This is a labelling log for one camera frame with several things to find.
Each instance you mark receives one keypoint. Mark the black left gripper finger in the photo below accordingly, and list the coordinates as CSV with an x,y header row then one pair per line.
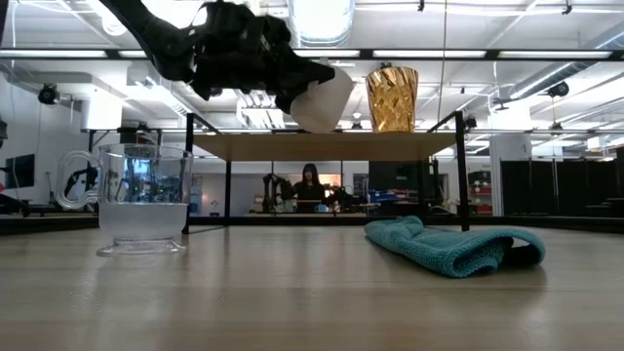
x,y
304,78

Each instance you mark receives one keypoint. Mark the white ceramic mug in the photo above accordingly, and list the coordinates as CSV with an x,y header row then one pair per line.
x,y
326,105

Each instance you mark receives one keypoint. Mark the amber faceted plastic cup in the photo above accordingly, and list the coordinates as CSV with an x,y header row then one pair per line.
x,y
392,100

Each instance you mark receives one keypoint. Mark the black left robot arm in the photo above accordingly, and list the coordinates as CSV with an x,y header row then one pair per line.
x,y
156,39

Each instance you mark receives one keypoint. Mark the black background robot arm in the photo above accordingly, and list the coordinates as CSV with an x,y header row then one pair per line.
x,y
273,192

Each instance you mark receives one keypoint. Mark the wooden shelf with black legs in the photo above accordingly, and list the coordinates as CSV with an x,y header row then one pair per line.
x,y
322,145

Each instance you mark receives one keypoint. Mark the person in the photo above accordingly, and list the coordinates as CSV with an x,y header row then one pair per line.
x,y
309,190

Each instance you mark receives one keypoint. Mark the black desk monitor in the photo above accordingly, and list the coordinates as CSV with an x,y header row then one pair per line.
x,y
395,175

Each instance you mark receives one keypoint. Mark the black overhead beam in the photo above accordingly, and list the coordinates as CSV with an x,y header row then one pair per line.
x,y
487,54

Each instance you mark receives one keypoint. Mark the white room column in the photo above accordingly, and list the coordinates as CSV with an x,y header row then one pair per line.
x,y
509,166

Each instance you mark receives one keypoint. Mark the teal folded cloth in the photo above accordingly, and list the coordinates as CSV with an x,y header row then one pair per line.
x,y
448,248

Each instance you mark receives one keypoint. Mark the black room partition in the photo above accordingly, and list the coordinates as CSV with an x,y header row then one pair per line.
x,y
560,187

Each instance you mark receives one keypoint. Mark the black metal table frame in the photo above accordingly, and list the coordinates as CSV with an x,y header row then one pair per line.
x,y
292,221

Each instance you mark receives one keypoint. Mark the black wall monitor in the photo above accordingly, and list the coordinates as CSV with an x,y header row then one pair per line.
x,y
19,170

